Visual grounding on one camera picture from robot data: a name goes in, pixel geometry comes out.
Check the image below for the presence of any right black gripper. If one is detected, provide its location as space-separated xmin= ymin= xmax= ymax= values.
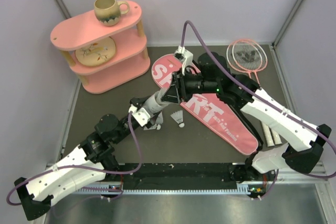
xmin=161 ymin=68 xmax=219 ymax=105

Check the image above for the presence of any white shuttlecock tube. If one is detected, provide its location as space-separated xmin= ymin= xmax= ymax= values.
xmin=142 ymin=94 xmax=167 ymax=115

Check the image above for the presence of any white plastic shuttlecock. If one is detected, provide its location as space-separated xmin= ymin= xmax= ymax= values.
xmin=154 ymin=112 xmax=163 ymax=124
xmin=143 ymin=124 xmax=161 ymax=131
xmin=171 ymin=110 xmax=185 ymax=127
xmin=154 ymin=89 xmax=166 ymax=104

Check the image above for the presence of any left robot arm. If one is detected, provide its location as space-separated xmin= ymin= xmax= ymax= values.
xmin=13 ymin=97 xmax=153 ymax=221

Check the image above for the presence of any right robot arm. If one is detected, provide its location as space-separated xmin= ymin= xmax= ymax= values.
xmin=152 ymin=52 xmax=331 ymax=180

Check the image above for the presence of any pink badminton racket left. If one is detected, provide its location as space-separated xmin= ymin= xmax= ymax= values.
xmin=226 ymin=41 xmax=276 ymax=147

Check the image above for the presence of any pink badminton racket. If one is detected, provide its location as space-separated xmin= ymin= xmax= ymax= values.
xmin=232 ymin=39 xmax=283 ymax=146
xmin=226 ymin=41 xmax=276 ymax=147

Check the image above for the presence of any pink badminton racket right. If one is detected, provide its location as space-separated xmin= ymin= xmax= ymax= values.
xmin=232 ymin=39 xmax=283 ymax=146

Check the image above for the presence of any pink sport racket bag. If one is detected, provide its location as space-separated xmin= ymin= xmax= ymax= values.
xmin=151 ymin=54 xmax=262 ymax=155

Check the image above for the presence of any pink three-tier wooden shelf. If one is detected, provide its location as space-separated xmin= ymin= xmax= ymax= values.
xmin=50 ymin=0 xmax=150 ymax=94

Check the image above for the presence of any cream floral plate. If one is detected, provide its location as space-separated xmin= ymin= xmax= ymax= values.
xmin=75 ymin=37 xmax=116 ymax=67

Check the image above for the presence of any beige ceramic mug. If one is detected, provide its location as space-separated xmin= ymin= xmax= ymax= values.
xmin=94 ymin=0 xmax=130 ymax=26

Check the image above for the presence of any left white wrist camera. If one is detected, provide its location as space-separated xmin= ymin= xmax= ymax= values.
xmin=128 ymin=105 xmax=151 ymax=127

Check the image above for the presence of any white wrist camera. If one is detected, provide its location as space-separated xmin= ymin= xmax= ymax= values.
xmin=128 ymin=105 xmax=151 ymax=127
xmin=174 ymin=46 xmax=193 ymax=75

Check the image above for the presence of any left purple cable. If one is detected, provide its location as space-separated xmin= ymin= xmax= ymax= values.
xmin=6 ymin=112 xmax=144 ymax=206

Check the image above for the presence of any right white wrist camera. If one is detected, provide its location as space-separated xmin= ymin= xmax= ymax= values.
xmin=174 ymin=46 xmax=193 ymax=75

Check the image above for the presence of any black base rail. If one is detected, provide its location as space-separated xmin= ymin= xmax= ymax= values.
xmin=43 ymin=162 xmax=326 ymax=196

